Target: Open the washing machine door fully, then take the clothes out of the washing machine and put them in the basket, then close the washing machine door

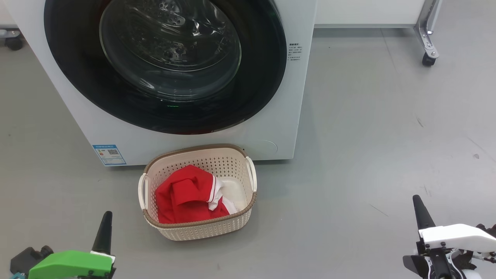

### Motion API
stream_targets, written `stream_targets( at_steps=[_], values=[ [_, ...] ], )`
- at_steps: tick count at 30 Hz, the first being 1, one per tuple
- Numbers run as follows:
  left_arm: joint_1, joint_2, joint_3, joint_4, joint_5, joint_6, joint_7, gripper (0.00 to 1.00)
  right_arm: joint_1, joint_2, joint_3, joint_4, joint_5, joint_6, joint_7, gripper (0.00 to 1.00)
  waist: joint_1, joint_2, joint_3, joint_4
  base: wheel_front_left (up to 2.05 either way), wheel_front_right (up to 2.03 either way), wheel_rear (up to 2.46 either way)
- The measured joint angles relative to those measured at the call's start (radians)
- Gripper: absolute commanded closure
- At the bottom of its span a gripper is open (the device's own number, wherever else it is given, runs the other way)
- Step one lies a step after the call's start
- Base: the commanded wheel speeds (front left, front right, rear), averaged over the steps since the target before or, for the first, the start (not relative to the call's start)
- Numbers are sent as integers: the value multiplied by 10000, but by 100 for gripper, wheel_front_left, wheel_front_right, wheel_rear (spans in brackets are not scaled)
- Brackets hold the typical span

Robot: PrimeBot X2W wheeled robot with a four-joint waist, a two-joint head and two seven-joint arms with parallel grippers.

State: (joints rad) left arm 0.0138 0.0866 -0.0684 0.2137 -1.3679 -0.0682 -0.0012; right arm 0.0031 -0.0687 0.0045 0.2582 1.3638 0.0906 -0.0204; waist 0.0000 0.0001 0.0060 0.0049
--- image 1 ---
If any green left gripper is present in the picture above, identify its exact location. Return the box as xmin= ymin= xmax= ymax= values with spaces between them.
xmin=28 ymin=211 xmax=117 ymax=279

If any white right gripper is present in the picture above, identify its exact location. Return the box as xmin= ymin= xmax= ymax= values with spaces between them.
xmin=403 ymin=195 xmax=496 ymax=279

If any red and white garment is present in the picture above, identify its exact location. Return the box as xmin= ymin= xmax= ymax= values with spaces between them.
xmin=155 ymin=164 xmax=238 ymax=225

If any black round glass washer door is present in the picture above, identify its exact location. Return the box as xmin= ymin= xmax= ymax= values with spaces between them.
xmin=43 ymin=0 xmax=288 ymax=136

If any cream perforated laundry basket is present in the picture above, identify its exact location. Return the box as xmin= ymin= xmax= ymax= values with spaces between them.
xmin=138 ymin=143 xmax=258 ymax=242

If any white washing machine body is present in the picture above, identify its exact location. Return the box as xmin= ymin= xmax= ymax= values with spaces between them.
xmin=4 ymin=0 xmax=318 ymax=167

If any blue energy label sticker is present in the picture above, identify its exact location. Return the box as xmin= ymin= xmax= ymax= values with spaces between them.
xmin=92 ymin=144 xmax=127 ymax=167

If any round drain filter cover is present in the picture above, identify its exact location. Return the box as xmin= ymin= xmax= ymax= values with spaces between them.
xmin=258 ymin=139 xmax=279 ymax=158

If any metal leg with caster wheel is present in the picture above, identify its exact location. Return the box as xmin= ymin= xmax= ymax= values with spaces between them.
xmin=413 ymin=0 xmax=443 ymax=67

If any small printed text label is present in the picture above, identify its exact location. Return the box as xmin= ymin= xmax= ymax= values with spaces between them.
xmin=287 ymin=42 xmax=304 ymax=63

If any black caster wheel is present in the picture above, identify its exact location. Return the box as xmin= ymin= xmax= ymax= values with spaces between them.
xmin=0 ymin=29 xmax=24 ymax=51

